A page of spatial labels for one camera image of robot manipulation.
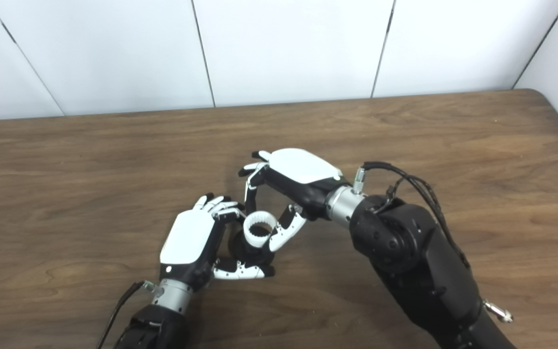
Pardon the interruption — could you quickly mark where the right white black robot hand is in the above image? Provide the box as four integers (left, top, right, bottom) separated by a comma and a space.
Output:
239, 148, 350, 253

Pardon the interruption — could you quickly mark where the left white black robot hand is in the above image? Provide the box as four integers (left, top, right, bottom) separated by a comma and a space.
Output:
159, 194, 276, 294

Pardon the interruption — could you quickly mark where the round black plastic part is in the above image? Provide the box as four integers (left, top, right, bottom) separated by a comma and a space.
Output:
228, 228, 276, 267

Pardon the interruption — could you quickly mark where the white toothed plastic ring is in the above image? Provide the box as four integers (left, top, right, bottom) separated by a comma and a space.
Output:
243, 211, 279, 249

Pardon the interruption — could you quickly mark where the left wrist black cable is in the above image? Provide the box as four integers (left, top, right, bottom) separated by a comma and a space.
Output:
95, 280, 164, 349

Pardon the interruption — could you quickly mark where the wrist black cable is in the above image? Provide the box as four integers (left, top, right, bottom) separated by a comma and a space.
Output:
353, 161, 513, 323
95, 280, 164, 349

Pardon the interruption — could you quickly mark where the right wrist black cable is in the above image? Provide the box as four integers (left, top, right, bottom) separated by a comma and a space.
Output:
353, 161, 513, 323

